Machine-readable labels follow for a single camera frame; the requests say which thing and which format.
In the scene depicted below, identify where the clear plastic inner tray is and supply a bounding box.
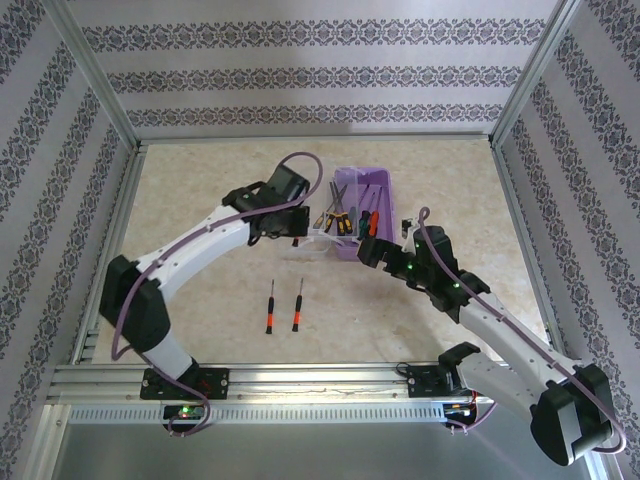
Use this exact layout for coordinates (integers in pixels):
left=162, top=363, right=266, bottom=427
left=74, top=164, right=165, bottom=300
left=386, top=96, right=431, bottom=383
left=310, top=167, right=362, bottom=247

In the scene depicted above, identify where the perforated metal cable duct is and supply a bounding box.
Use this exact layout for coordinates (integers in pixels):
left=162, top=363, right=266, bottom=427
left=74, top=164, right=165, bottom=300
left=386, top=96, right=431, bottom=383
left=67, top=402, right=447, bottom=424

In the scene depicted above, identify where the left controller board with LED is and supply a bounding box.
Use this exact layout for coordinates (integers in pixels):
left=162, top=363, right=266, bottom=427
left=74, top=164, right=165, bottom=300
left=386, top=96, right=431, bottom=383
left=162, top=404, right=207, bottom=420

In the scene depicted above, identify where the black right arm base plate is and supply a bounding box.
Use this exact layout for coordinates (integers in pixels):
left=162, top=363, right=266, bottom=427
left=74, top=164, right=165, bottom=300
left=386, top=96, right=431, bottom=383
left=406, top=363, right=481, bottom=400

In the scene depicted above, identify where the aluminium frame post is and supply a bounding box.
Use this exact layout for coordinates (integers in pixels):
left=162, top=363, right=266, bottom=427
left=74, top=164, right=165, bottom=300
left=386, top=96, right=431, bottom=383
left=42, top=0, right=147, bottom=151
left=489, top=0, right=599, bottom=149

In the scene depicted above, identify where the long aluminium table edge rail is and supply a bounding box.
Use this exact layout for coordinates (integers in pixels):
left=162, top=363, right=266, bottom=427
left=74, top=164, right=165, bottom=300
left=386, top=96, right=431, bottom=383
left=492, top=142, right=574, bottom=362
left=69, top=144, right=149, bottom=366

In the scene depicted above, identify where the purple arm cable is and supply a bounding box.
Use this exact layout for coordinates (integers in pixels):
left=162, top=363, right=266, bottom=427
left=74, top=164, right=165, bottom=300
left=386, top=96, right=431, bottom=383
left=110, top=152, right=324, bottom=437
left=418, top=206, right=629, bottom=456

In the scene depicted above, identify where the short aluminium table edge rail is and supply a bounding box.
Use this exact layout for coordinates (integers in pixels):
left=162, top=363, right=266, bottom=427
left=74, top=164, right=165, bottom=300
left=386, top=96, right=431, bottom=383
left=137, top=131, right=496, bottom=147

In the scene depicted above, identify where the orange handled screwdriver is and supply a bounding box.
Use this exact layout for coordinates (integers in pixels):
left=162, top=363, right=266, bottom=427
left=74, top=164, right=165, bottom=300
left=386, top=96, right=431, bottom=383
left=368, top=187, right=385, bottom=237

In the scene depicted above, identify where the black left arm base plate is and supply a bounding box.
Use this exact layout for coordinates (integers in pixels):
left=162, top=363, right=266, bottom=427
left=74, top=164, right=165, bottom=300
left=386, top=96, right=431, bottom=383
left=139, top=366, right=231, bottom=402

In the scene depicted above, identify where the green black handled screwdriver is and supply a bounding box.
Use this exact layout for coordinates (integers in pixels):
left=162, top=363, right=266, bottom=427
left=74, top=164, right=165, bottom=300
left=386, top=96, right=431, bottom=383
left=357, top=183, right=375, bottom=237

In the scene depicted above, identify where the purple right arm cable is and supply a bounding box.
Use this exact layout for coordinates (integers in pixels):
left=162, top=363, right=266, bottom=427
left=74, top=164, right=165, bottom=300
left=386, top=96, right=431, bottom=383
left=418, top=206, right=629, bottom=456

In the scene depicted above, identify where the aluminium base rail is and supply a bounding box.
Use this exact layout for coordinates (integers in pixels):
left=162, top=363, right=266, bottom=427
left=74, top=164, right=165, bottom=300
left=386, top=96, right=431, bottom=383
left=47, top=362, right=589, bottom=404

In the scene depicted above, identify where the purple plastic tool box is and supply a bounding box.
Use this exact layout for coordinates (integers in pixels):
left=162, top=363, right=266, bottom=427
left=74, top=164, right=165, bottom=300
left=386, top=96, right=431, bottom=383
left=332, top=166, right=397, bottom=261

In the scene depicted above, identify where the orange black precision screwdriver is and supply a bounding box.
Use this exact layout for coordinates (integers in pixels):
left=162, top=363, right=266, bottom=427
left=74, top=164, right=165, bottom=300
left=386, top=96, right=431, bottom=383
left=263, top=278, right=276, bottom=336
left=291, top=277, right=305, bottom=334

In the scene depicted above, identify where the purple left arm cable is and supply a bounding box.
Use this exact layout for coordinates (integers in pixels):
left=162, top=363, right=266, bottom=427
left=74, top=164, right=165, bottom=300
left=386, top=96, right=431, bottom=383
left=110, top=152, right=324, bottom=437

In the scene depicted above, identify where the grey metal sheet panel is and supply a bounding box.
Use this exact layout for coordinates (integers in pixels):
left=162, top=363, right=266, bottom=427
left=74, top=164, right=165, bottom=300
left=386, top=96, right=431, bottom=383
left=39, top=404, right=621, bottom=480

